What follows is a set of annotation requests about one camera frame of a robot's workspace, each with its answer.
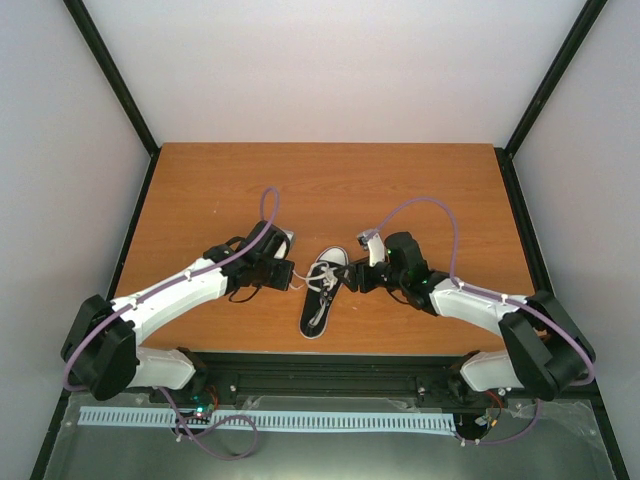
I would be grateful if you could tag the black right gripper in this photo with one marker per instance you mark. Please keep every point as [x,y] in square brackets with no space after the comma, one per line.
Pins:
[360,274]

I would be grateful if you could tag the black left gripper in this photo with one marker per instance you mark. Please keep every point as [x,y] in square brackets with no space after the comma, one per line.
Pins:
[284,281]

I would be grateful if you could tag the black white canvas sneaker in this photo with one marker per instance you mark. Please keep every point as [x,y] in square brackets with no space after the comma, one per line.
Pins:
[334,254]

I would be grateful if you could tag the white shoelace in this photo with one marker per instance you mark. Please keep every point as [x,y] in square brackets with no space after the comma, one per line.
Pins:
[321,288]

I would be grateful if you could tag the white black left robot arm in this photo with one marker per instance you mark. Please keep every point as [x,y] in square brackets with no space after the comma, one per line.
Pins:
[104,352]

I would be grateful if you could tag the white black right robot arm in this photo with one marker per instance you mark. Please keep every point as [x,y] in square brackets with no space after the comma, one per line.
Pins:
[545,352]

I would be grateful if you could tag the circuit board with green led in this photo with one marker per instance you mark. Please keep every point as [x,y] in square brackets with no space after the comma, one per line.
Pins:
[202,407]

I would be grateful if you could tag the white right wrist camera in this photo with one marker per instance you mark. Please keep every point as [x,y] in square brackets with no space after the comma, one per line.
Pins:
[372,243]

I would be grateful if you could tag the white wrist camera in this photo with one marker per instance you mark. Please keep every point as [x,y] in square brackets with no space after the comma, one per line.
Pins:
[372,243]
[286,245]

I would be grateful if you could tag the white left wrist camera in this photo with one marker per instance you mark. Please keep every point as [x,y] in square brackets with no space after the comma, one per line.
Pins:
[286,245]

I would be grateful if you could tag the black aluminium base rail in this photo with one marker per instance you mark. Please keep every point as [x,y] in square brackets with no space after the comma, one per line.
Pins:
[230,378]

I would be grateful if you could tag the light blue slotted cable duct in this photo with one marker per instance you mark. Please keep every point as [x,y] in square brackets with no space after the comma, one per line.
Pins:
[272,421]

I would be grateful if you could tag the black left frame post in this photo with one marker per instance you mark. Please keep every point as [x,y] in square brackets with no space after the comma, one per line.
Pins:
[102,55]

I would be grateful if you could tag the black frame post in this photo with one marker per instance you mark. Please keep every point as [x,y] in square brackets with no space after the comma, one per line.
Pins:
[102,55]
[563,58]

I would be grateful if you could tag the black right frame post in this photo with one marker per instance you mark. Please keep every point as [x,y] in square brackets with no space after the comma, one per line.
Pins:
[563,58]

